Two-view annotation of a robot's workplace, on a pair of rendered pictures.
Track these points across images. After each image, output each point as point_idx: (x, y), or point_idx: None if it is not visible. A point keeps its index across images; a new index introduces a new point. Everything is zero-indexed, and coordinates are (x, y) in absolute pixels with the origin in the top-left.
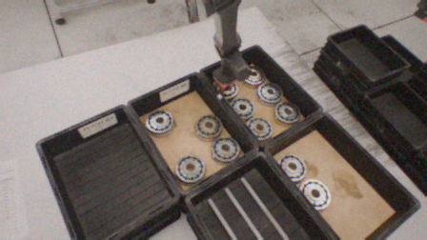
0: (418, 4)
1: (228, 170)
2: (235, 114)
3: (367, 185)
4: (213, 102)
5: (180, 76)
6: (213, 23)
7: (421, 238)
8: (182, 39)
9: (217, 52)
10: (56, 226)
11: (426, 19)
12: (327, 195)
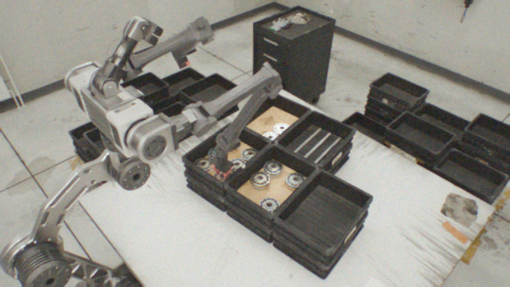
0: (178, 64)
1: (294, 152)
2: (253, 156)
3: (263, 114)
4: (243, 174)
5: (196, 234)
6: (111, 228)
7: None
8: (143, 248)
9: (230, 149)
10: (359, 263)
11: (188, 64)
12: (280, 124)
